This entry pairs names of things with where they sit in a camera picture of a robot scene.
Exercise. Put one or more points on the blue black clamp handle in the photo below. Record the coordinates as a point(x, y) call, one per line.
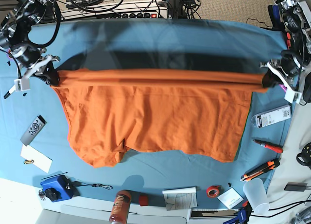
point(274, 14)

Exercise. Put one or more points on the black white marker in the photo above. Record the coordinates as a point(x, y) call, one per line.
point(9, 92)

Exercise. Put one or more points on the blue bar clamp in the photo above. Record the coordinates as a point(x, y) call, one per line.
point(242, 216)

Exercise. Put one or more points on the orange drink bottle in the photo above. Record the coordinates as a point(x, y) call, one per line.
point(121, 206)

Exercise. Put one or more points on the purple glue tube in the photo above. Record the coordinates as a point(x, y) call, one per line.
point(283, 88)

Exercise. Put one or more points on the clear plastic cup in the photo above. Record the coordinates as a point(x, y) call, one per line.
point(255, 193)

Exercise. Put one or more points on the white power strip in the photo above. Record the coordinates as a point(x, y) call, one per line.
point(129, 9)

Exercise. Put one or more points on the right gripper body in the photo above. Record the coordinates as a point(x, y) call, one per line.
point(23, 83)

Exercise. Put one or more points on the blue table cloth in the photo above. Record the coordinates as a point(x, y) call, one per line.
point(121, 45)

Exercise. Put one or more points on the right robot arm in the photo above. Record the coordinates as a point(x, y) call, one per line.
point(30, 58)

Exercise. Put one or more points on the spiral notebook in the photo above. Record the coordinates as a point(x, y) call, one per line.
point(183, 198)

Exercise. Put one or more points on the grey remote control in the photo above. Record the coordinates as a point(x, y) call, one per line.
point(32, 131)

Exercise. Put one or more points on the red screwdriver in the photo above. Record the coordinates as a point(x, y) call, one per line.
point(277, 149)

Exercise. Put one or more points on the small AA battery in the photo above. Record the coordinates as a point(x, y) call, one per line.
point(28, 162)

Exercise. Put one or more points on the orange black table clamp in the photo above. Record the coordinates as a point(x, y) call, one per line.
point(288, 40)

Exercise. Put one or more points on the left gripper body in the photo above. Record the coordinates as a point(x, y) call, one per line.
point(282, 78)

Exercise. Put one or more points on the orange t-shirt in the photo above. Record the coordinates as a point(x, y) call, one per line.
point(111, 112)

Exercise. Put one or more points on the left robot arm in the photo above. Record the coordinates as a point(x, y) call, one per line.
point(293, 70)

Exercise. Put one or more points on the white paper card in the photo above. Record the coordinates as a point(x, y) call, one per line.
point(40, 160)

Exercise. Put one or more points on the red tape roll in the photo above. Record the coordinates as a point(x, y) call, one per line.
point(213, 191)

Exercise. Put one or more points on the black power adapter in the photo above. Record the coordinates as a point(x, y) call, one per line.
point(299, 187)

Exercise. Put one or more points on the white square card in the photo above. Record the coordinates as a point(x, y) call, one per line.
point(230, 198)

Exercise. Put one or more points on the orange black utility knife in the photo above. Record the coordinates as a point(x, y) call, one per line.
point(264, 168)

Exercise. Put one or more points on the blue clamp box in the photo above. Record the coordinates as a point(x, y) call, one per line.
point(57, 188)

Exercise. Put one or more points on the small red block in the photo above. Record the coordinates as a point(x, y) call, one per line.
point(143, 200)

